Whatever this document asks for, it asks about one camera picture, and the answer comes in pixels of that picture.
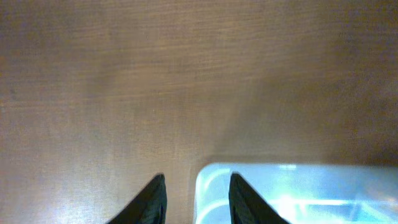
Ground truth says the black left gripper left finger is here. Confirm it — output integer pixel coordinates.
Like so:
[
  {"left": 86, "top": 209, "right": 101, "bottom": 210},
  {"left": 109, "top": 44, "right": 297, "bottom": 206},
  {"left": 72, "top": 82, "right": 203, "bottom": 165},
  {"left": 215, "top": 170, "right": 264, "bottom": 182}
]
[{"left": 108, "top": 173, "right": 167, "bottom": 224}]

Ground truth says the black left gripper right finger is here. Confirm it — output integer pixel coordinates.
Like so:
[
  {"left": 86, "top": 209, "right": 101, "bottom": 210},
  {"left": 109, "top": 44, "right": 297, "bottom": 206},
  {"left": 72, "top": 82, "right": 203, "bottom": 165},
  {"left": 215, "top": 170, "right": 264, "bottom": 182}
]
[{"left": 228, "top": 172, "right": 289, "bottom": 224}]

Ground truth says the clear plastic container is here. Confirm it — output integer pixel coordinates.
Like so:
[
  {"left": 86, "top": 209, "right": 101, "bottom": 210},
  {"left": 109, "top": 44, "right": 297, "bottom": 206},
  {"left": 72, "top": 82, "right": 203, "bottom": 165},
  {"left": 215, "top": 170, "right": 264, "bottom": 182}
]
[{"left": 193, "top": 163, "right": 397, "bottom": 223}]

